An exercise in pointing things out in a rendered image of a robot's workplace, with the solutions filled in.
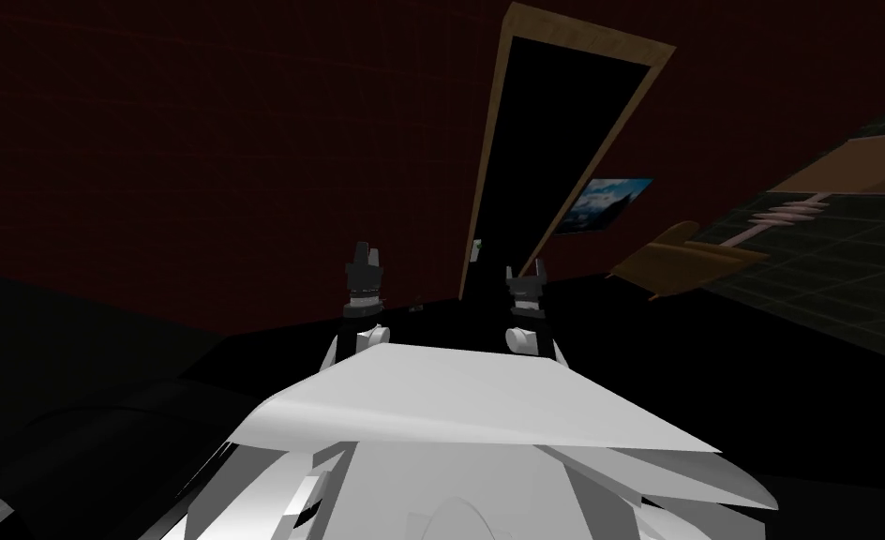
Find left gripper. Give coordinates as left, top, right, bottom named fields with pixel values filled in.
left=344, top=241, right=386, bottom=306

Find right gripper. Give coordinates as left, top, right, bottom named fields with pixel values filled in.
left=505, top=258, right=548, bottom=311

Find black door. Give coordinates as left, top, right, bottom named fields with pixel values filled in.
left=463, top=33, right=653, bottom=301

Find brown wooden chair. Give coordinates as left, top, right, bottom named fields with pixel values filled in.
left=606, top=192, right=835, bottom=303

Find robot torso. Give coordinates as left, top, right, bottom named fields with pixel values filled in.
left=138, top=340, right=781, bottom=540

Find brown wooden table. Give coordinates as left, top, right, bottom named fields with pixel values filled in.
left=767, top=130, right=885, bottom=199

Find blue wall picture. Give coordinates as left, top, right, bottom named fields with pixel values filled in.
left=553, top=176, right=654, bottom=236

